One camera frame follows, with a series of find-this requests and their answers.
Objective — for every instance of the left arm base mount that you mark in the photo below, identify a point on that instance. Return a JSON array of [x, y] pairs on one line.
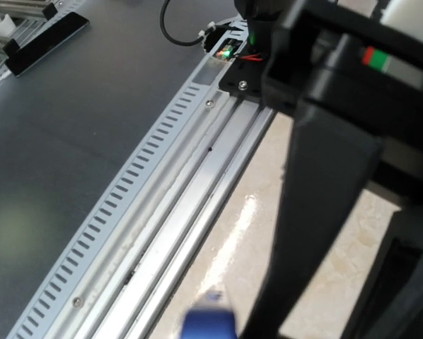
[[243, 80]]

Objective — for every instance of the front aluminium rail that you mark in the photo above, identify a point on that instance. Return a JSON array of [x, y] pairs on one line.
[[115, 275]]

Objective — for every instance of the blue phone black screen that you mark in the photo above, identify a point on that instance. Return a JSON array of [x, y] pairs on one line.
[[211, 316]]

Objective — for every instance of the black pole phone stand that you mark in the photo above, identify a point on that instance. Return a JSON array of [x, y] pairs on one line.
[[356, 89]]

